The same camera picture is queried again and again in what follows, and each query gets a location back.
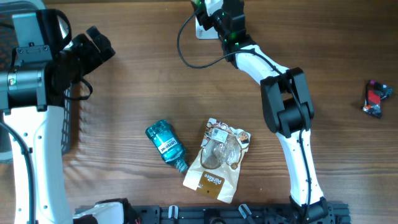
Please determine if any teal Listerine mouthwash bottle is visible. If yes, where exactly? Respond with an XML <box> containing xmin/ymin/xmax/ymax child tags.
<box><xmin>146</xmin><ymin>119</ymin><xmax>188</xmax><ymax>173</ymax></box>

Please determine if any beige cookie pouch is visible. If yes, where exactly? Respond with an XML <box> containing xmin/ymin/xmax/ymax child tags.
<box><xmin>183</xmin><ymin>118</ymin><xmax>251</xmax><ymax>203</ymax></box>

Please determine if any black hex wrench set pack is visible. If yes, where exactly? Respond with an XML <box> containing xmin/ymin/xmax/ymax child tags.
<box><xmin>362</xmin><ymin>80</ymin><xmax>394</xmax><ymax>118</ymax></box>

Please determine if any green lid jar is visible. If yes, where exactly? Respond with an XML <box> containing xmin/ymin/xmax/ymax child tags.
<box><xmin>191</xmin><ymin>0</ymin><xmax>201</xmax><ymax>6</ymax></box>

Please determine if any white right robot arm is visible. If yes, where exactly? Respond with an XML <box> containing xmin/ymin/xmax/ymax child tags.
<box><xmin>191</xmin><ymin>0</ymin><xmax>328</xmax><ymax>223</ymax></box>

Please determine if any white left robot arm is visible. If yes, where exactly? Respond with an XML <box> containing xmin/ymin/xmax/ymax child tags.
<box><xmin>1</xmin><ymin>26</ymin><xmax>125</xmax><ymax>223</ymax></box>

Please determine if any white barcode scanner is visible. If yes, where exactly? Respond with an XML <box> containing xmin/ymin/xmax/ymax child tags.
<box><xmin>195</xmin><ymin>14</ymin><xmax>218</xmax><ymax>40</ymax></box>

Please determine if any grey plastic shopping basket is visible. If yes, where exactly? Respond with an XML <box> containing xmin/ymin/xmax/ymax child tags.
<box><xmin>1</xmin><ymin>0</ymin><xmax>71</xmax><ymax>164</ymax></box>

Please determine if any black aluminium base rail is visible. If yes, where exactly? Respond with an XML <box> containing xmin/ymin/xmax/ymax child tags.
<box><xmin>73</xmin><ymin>202</ymin><xmax>351</xmax><ymax>224</ymax></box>

